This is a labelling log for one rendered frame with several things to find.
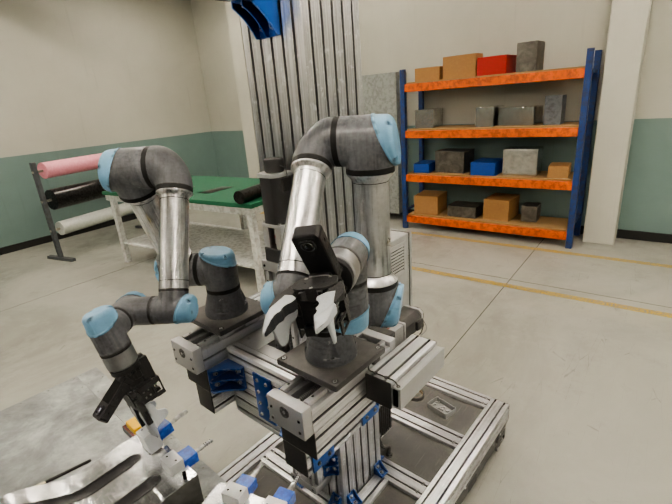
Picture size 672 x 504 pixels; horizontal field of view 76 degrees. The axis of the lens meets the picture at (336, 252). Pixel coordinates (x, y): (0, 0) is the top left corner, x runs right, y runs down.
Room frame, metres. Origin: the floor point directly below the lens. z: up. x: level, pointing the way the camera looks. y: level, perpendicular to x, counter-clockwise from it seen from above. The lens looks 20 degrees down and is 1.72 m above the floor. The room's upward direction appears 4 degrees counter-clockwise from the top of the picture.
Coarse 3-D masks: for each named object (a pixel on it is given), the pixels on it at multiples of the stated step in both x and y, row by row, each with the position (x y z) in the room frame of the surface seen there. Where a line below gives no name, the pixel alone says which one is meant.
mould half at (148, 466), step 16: (128, 448) 0.92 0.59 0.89; (96, 464) 0.87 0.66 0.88; (112, 464) 0.87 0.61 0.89; (144, 464) 0.86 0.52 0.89; (160, 464) 0.85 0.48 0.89; (64, 480) 0.83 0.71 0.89; (80, 480) 0.83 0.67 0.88; (128, 480) 0.81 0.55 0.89; (144, 480) 0.81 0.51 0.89; (176, 480) 0.80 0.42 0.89; (192, 480) 0.80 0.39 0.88; (16, 496) 0.75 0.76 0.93; (32, 496) 0.76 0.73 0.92; (48, 496) 0.76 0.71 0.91; (96, 496) 0.78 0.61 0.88; (112, 496) 0.77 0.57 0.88; (144, 496) 0.76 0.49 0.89; (160, 496) 0.76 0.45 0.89; (176, 496) 0.77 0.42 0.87; (192, 496) 0.80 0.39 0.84
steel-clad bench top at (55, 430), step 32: (64, 384) 1.37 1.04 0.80; (96, 384) 1.35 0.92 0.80; (0, 416) 1.21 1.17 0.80; (32, 416) 1.20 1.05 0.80; (64, 416) 1.18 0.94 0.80; (128, 416) 1.16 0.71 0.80; (0, 448) 1.06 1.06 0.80; (32, 448) 1.05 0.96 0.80; (64, 448) 1.04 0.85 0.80; (96, 448) 1.03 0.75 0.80; (0, 480) 0.93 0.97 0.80; (32, 480) 0.92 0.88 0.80; (224, 480) 0.87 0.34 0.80
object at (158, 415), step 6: (150, 408) 0.91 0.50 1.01; (162, 408) 0.93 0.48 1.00; (150, 414) 0.91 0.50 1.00; (156, 414) 0.91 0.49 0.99; (162, 414) 0.92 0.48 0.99; (144, 420) 0.89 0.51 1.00; (156, 420) 0.91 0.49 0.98; (162, 420) 0.91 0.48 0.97; (150, 426) 0.89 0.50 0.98; (156, 426) 0.90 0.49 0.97; (150, 432) 0.89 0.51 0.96; (156, 432) 0.89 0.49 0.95
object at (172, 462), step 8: (208, 440) 0.92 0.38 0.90; (184, 448) 0.89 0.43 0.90; (192, 448) 0.88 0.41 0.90; (200, 448) 0.89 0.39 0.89; (168, 456) 0.85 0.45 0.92; (176, 456) 0.85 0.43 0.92; (184, 456) 0.86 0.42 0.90; (192, 456) 0.86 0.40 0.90; (168, 464) 0.82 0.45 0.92; (176, 464) 0.82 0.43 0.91; (184, 464) 0.84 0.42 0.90; (192, 464) 0.86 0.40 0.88; (168, 472) 0.82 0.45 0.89; (176, 472) 0.82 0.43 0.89
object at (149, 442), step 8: (176, 416) 0.97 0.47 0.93; (160, 424) 0.94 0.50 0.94; (168, 424) 0.94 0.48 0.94; (136, 432) 0.92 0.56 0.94; (144, 432) 0.91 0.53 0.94; (160, 432) 0.92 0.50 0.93; (168, 432) 0.93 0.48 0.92; (144, 440) 0.88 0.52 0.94; (152, 440) 0.90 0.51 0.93; (160, 440) 0.91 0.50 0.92; (144, 448) 0.91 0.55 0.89; (152, 448) 0.89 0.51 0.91
